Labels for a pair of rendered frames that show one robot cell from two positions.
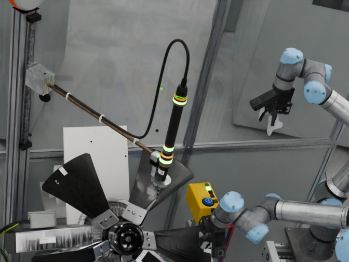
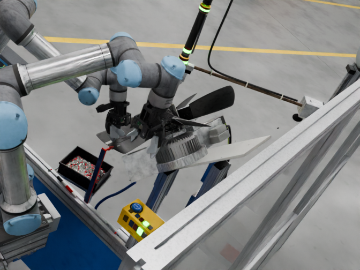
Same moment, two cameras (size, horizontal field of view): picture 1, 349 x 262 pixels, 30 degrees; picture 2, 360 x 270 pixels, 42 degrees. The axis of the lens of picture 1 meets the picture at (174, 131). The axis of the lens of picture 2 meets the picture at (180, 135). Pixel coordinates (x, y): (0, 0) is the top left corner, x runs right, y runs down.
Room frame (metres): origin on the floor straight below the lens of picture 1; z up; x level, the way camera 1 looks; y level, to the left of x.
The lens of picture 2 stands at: (3.16, -1.11, 2.46)
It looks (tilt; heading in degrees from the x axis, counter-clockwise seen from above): 35 degrees down; 138
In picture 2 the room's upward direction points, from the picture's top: 25 degrees clockwise
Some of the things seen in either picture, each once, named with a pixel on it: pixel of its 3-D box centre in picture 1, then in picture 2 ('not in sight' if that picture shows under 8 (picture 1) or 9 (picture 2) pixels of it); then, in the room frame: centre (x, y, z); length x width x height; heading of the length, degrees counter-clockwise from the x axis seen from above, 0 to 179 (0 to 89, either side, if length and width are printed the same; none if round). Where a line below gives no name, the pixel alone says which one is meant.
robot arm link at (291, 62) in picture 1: (290, 64); (168, 76); (2.16, -0.37, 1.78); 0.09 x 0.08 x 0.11; 87
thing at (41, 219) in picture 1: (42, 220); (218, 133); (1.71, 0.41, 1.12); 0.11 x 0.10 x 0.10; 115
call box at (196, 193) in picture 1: (202, 203); (140, 223); (2.13, -0.20, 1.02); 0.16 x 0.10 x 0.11; 25
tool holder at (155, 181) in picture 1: (160, 169); (180, 71); (1.72, 0.02, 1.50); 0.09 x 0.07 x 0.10; 60
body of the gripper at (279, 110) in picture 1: (279, 98); (151, 118); (2.16, -0.37, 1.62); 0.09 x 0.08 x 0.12; 115
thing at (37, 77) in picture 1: (39, 78); (312, 109); (2.02, 0.55, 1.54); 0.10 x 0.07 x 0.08; 60
